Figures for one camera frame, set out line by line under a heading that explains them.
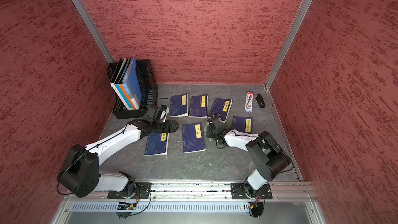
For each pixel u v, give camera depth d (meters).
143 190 0.74
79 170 0.42
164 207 0.71
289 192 0.76
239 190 0.74
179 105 1.07
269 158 0.45
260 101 1.07
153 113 0.68
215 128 0.73
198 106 1.07
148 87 1.14
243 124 0.97
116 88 0.81
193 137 0.93
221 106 1.07
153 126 0.67
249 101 1.10
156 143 0.89
